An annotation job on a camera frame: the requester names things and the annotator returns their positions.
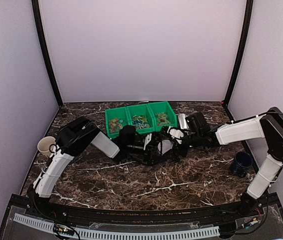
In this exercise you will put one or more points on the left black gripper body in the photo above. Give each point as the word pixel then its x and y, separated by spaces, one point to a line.
pixel 148 148

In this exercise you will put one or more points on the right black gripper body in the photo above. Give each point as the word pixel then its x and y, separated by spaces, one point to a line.
pixel 176 147

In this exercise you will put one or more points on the white jar lid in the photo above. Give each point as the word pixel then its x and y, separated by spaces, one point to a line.
pixel 164 146

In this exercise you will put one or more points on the metal scoop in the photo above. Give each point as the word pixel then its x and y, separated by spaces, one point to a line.
pixel 182 121

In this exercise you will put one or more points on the green three-compartment bin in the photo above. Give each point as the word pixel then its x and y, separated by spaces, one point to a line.
pixel 147 109

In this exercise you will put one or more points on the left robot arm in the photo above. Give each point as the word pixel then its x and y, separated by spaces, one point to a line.
pixel 73 138

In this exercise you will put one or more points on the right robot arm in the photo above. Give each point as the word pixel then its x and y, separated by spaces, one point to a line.
pixel 265 128

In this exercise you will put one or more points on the wrapped colourful candies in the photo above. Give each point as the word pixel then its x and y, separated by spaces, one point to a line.
pixel 140 122

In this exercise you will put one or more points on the green yellow gummy candies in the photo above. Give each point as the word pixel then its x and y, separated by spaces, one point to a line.
pixel 162 119

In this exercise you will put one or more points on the star gummy candies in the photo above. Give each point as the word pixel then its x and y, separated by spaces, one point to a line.
pixel 115 125

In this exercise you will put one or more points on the dark blue mug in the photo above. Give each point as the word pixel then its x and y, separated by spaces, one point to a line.
pixel 240 164

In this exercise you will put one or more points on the beige ceramic mug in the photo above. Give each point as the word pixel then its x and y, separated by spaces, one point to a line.
pixel 44 145

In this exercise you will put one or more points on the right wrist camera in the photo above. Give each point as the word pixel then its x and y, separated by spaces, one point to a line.
pixel 173 133

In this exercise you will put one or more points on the black front rail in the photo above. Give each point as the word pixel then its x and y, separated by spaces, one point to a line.
pixel 221 214

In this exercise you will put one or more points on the white slotted cable duct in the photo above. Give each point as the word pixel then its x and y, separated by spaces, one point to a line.
pixel 103 231

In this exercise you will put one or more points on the right black frame post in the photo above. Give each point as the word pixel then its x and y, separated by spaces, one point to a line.
pixel 240 52

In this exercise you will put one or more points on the black frame post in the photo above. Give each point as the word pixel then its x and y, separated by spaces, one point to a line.
pixel 45 52
pixel 240 52

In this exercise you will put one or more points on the left black frame post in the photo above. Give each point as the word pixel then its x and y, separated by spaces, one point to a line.
pixel 45 52

